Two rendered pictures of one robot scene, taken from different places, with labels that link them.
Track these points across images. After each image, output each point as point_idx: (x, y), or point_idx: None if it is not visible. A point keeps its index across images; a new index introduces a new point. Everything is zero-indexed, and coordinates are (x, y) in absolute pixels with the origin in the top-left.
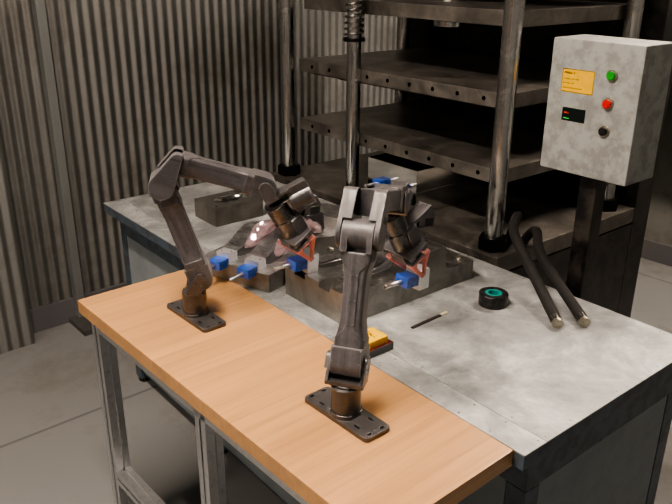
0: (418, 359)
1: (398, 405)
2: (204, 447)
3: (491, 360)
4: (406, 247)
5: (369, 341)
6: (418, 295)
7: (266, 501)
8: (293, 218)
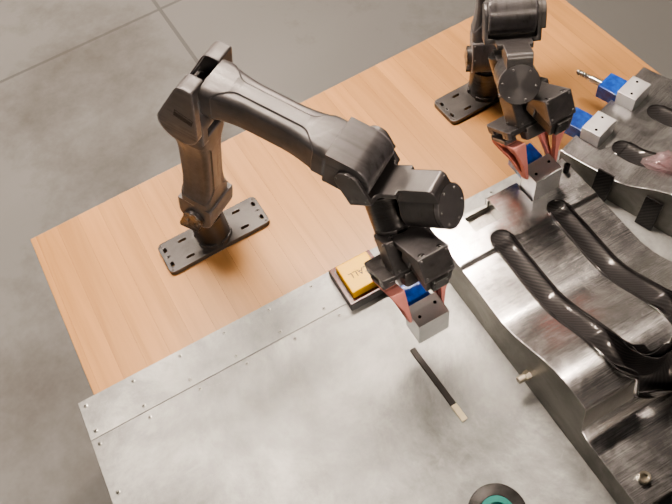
0: (316, 337)
1: (217, 292)
2: None
3: (291, 440)
4: None
5: (338, 266)
6: (527, 383)
7: None
8: None
